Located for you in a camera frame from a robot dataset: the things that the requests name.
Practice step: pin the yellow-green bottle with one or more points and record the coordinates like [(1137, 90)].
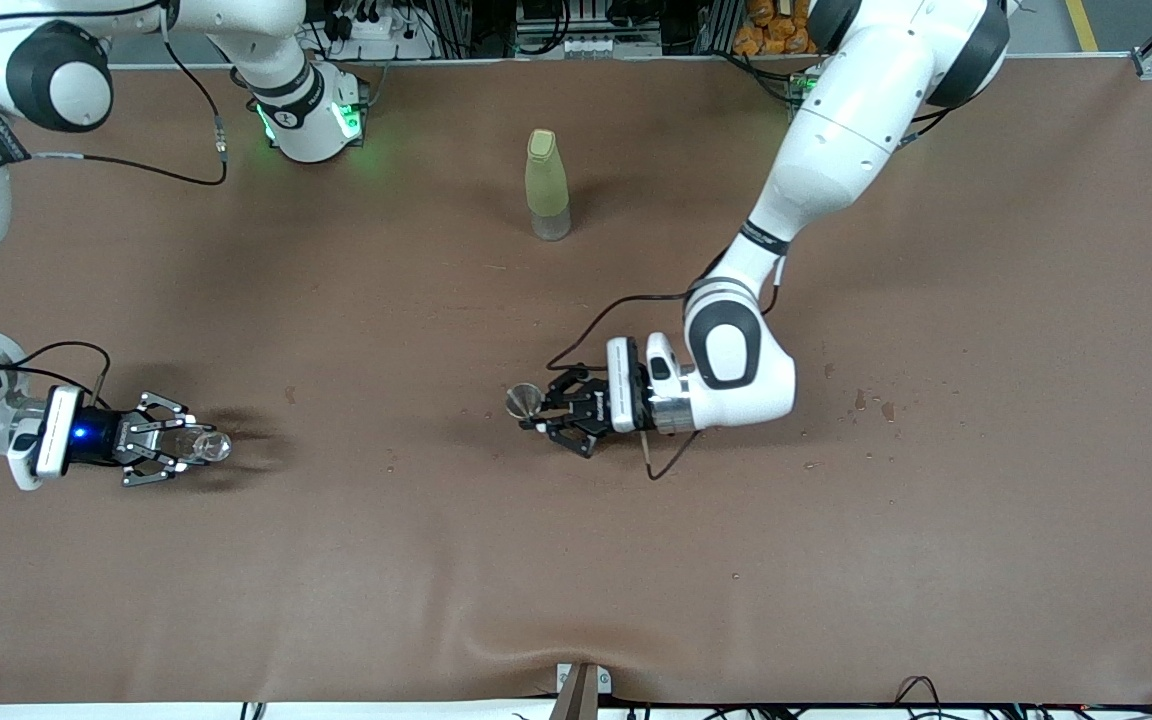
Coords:
[(547, 185)]

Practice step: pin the white power strip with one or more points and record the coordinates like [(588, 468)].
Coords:
[(366, 30)]

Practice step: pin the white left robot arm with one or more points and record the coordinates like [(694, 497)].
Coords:
[(836, 150)]

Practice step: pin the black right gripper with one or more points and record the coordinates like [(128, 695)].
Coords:
[(99, 438)]

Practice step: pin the clear glass shaker cup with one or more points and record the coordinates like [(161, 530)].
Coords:
[(206, 446)]

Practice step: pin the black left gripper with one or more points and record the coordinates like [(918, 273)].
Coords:
[(596, 405)]

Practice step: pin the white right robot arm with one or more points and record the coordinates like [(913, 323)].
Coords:
[(301, 125)]

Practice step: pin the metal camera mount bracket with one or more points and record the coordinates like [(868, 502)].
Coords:
[(581, 690)]

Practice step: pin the orange snack bag pile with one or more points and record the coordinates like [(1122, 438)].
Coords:
[(766, 35)]

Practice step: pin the brown table mat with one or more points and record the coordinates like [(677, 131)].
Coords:
[(576, 560)]

